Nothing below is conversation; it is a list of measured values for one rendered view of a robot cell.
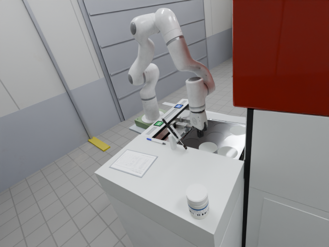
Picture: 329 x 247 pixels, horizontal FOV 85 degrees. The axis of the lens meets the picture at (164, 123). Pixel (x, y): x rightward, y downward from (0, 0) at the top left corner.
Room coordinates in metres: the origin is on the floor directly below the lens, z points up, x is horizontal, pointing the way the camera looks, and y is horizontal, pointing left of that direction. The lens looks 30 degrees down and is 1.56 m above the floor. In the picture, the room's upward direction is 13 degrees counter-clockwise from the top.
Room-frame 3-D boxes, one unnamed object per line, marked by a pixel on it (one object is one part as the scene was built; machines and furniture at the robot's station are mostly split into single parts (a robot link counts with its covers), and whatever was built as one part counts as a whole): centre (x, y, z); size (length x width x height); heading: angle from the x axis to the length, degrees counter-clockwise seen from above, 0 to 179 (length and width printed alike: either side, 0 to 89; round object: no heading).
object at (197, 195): (0.39, -0.05, 1.01); 0.07 x 0.07 x 0.10
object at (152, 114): (1.33, 0.08, 0.97); 0.19 x 0.19 x 0.18
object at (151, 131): (1.15, -0.05, 0.89); 0.55 x 0.09 x 0.14; 139
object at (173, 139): (0.75, -0.03, 1.03); 0.06 x 0.04 x 0.13; 49
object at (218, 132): (0.86, -0.28, 0.90); 0.34 x 0.34 x 0.01; 49
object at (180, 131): (1.02, -0.07, 0.87); 0.36 x 0.08 x 0.03; 139
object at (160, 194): (0.64, 0.05, 0.89); 0.62 x 0.35 x 0.14; 49
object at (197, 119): (0.83, -0.18, 1.08); 0.10 x 0.07 x 0.11; 24
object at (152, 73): (1.34, 0.05, 1.18); 0.19 x 0.12 x 0.24; 118
